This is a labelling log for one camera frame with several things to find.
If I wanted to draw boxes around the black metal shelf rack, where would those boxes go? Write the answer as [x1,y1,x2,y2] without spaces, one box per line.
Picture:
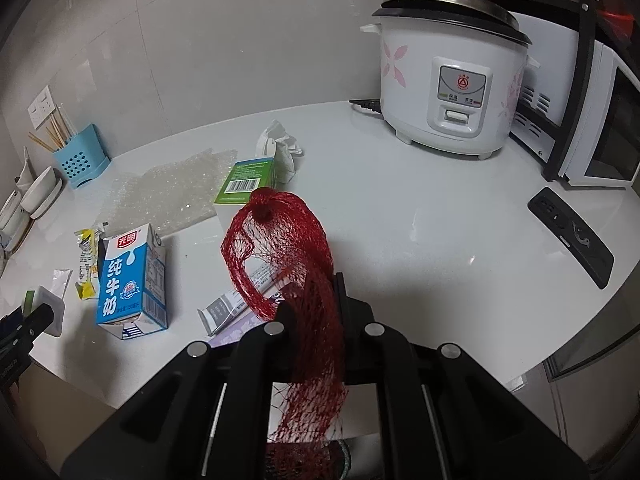
[456,0,640,182]

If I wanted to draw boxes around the white wall socket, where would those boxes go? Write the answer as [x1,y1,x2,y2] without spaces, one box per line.
[27,86,55,129]

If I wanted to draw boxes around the clear bubble wrap sheet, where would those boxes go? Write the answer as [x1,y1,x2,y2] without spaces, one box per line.
[93,148,238,237]

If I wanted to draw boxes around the small white sachet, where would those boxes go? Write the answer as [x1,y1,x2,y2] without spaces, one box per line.
[50,269,73,299]

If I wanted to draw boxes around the green small carton box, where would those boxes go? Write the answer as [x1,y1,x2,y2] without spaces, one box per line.
[214,157,276,205]

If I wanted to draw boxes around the crumpled white tissue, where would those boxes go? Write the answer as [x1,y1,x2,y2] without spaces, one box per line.
[255,119,304,184]

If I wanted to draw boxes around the red mesh net bag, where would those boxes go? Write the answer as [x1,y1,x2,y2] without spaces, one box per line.
[220,188,347,479]

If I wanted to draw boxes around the white rice cooker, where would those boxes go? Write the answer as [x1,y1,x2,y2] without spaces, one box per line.
[363,0,532,159]

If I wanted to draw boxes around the blue chopstick holder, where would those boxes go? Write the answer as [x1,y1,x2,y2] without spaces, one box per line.
[53,124,111,188]

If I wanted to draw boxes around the white bowl stack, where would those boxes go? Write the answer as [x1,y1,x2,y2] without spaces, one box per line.
[1,167,63,252]

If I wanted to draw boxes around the yellow snack wrapper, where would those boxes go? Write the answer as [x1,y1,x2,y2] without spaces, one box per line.
[75,223,104,301]

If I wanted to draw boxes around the white microwave oven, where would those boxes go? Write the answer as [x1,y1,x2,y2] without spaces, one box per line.
[511,13,639,188]

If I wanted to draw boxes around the blue milk carton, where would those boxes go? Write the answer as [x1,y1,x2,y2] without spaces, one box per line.
[96,223,168,340]

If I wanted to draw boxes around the grey toothpaste box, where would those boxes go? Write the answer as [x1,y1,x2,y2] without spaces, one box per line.
[198,263,282,337]

